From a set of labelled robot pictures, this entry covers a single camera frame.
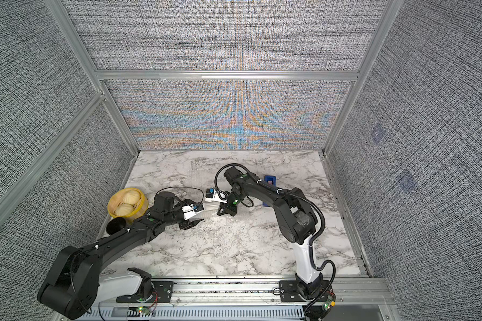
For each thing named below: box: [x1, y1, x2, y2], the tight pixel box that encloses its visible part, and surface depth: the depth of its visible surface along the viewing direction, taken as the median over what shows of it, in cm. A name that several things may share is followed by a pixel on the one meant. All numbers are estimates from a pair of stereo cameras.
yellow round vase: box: [107, 187, 150, 223], surface depth 94 cm
